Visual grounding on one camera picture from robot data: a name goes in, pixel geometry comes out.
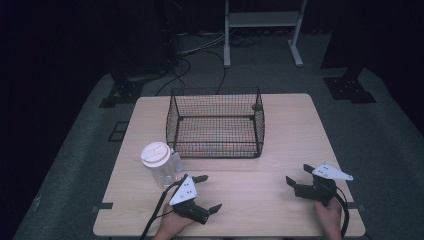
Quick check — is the black floor cable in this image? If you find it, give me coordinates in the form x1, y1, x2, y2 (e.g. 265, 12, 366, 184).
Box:
155, 49, 228, 97

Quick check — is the person's left hand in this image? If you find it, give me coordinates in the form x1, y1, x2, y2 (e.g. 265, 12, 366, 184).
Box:
152, 203, 196, 240

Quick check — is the white metal stand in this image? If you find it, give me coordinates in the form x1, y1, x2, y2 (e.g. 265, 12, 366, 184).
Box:
223, 0, 308, 69

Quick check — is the clear plastic cup white lid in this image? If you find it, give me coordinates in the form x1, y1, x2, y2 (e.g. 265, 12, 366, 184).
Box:
140, 141, 185, 190

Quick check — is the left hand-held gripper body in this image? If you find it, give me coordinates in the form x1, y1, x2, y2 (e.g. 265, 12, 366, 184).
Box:
168, 174, 212, 225

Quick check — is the person's right hand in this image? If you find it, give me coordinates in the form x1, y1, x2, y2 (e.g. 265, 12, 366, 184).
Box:
313, 198, 345, 240

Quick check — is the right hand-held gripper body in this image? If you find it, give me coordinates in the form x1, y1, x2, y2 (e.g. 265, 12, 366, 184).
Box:
293, 162, 354, 207

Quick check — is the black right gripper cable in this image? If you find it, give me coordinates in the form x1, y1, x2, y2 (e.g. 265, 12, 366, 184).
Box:
332, 185, 351, 239

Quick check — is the white floor cable bundle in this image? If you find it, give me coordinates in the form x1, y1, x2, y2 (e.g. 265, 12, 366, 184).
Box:
177, 30, 235, 57

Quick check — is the black stand base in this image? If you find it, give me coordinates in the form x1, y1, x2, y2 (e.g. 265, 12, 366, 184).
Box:
322, 66, 378, 105
98, 66, 146, 109

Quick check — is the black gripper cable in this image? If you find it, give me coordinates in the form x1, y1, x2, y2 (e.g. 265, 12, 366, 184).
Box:
332, 185, 351, 239
139, 173, 190, 240

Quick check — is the black table edge bracket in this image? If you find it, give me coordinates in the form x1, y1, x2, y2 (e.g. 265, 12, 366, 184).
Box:
346, 202, 366, 213
91, 202, 115, 215

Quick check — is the black wire mesh basket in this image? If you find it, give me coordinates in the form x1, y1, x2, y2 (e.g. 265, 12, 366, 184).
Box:
165, 86, 266, 160

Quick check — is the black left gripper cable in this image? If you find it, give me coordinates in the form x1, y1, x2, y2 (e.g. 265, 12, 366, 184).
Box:
139, 173, 190, 240

